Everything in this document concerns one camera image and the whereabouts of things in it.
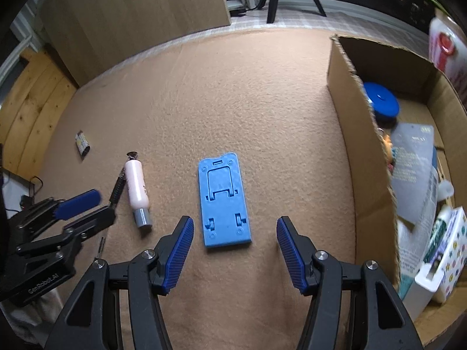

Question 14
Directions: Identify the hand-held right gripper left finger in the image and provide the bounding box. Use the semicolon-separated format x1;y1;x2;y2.
44;216;195;350

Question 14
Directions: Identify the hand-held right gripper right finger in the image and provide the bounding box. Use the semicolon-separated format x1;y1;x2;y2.
276;216;424;350

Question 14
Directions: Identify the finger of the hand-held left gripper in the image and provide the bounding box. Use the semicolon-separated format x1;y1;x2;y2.
16;206;116;259
9;189;102;241

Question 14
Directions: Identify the black pen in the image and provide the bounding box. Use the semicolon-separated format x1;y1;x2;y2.
97;151;139;261

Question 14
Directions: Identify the blue phone stand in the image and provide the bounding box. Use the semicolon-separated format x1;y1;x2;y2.
198;153;253;249

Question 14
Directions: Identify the white blue bottle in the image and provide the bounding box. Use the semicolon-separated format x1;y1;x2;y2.
396;168;440;300

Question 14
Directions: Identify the cardboard box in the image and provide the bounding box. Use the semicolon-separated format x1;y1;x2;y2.
326;34;467;349

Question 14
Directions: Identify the orange toy figure keychain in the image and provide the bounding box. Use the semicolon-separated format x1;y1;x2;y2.
379;127;396;176

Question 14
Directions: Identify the green label tube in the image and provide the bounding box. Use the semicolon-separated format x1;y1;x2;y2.
428;204;455;263

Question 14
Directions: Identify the black card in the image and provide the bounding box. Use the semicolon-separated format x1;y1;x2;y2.
390;122;436;223

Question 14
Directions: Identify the star print tissue pack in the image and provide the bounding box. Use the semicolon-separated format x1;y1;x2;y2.
412;206;467;303

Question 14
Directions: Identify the blue round case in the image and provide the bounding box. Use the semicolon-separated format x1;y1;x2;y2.
363;82;400;121

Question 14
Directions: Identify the white cloth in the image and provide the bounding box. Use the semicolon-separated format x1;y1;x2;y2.
0;292;64;340

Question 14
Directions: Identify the pink tube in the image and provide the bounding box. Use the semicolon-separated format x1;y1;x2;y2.
124;157;153;228

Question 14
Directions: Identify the patterned lighter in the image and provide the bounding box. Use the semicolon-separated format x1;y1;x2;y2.
75;130;90;159

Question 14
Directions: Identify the wooden slat board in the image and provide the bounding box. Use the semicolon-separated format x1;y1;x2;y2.
0;45;79;179

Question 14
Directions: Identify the light wooden panel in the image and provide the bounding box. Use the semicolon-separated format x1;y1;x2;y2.
38;0;232;88

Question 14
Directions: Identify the white red flower pot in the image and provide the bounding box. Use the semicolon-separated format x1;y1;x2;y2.
428;9;467;103

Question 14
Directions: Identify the black cable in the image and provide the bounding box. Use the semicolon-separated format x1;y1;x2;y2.
4;173;48;212

